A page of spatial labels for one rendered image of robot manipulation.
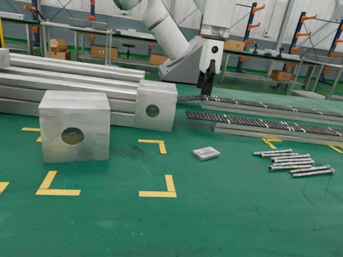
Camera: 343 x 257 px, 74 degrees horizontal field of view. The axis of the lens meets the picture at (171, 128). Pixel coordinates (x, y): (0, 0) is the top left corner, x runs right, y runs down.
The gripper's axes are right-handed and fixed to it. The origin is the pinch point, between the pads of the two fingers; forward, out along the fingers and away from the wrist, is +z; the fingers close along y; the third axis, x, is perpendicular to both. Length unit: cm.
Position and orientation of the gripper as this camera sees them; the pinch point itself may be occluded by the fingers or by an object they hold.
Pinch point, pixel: (203, 87)
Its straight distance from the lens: 76.8
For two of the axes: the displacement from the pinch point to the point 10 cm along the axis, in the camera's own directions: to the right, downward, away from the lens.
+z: -1.4, 9.1, 3.9
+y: -0.5, -4.0, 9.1
